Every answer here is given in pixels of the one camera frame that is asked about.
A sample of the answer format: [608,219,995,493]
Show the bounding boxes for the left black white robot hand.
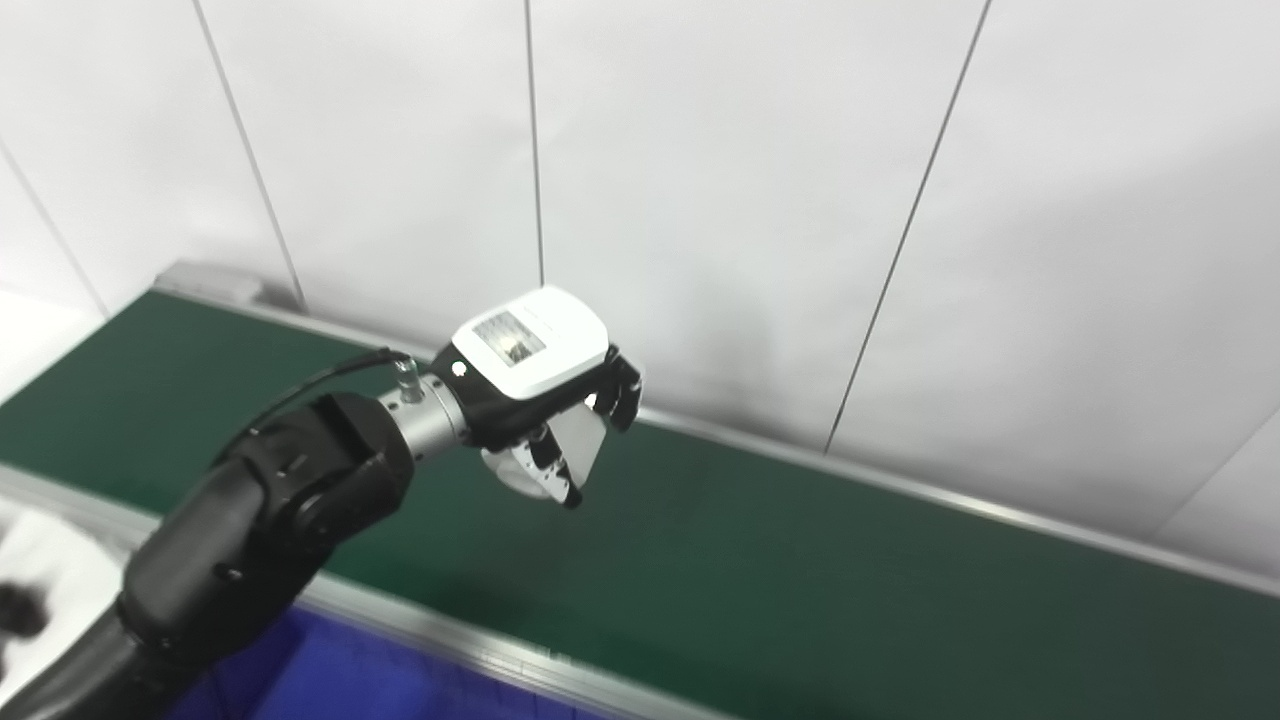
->
[430,285,644,509]

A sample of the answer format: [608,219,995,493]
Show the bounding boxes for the white round plastic part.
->
[480,405,609,501]

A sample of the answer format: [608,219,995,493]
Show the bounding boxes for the green conveyor belt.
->
[0,262,1280,720]
[0,290,1280,720]

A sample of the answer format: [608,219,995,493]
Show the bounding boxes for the blue plastic bin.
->
[170,605,611,720]

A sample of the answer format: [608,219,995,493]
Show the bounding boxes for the black round object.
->
[0,585,48,638]

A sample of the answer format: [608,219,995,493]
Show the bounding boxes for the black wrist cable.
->
[210,347,417,467]

